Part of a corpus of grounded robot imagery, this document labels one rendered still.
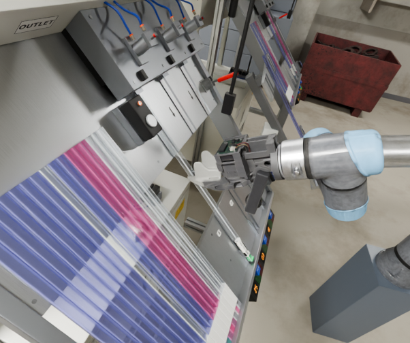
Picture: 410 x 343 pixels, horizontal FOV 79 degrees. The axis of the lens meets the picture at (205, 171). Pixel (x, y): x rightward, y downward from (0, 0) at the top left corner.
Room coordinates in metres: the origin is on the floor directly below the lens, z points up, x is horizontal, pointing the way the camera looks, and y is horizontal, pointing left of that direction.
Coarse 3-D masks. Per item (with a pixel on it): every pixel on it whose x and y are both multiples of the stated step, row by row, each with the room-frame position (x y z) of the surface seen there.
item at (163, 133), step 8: (152, 112) 0.45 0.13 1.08; (168, 136) 0.44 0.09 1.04; (168, 144) 0.43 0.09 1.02; (176, 152) 0.43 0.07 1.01; (184, 160) 0.43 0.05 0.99; (184, 168) 0.42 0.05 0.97; (200, 192) 0.41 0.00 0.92; (208, 200) 0.40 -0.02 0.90; (216, 208) 0.40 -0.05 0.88; (224, 216) 0.40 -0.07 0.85; (224, 224) 0.39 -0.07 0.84; (232, 232) 0.39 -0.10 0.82
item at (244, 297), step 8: (272, 192) 0.66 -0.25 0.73; (264, 216) 0.54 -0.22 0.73; (264, 224) 0.50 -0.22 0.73; (264, 232) 0.48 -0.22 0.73; (256, 240) 0.44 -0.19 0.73; (256, 248) 0.41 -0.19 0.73; (256, 256) 0.39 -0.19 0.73; (256, 264) 0.36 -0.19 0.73; (248, 272) 0.34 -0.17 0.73; (248, 280) 0.31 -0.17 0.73; (248, 288) 0.29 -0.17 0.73; (240, 296) 0.27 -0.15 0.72; (248, 296) 0.27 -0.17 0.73; (240, 312) 0.23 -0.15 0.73; (240, 320) 0.22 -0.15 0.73; (240, 328) 0.20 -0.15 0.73
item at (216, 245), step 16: (224, 192) 0.48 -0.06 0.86; (240, 192) 0.54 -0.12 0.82; (224, 208) 0.44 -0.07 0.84; (240, 208) 0.49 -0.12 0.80; (208, 224) 0.37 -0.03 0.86; (240, 224) 0.45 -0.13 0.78; (256, 224) 0.50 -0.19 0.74; (208, 240) 0.33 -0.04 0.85; (224, 240) 0.36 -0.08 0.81; (208, 256) 0.30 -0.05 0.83; (224, 256) 0.33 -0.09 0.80; (240, 256) 0.37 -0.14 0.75; (224, 272) 0.30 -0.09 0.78; (240, 272) 0.33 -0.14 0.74; (240, 288) 0.29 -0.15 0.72
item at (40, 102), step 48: (0, 48) 0.32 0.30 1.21; (48, 48) 0.38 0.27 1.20; (0, 96) 0.26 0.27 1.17; (48, 96) 0.31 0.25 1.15; (96, 96) 0.38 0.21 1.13; (144, 96) 0.48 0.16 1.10; (192, 96) 0.63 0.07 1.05; (0, 144) 0.22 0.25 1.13; (48, 144) 0.26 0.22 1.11; (144, 144) 0.39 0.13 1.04; (0, 192) 0.17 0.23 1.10
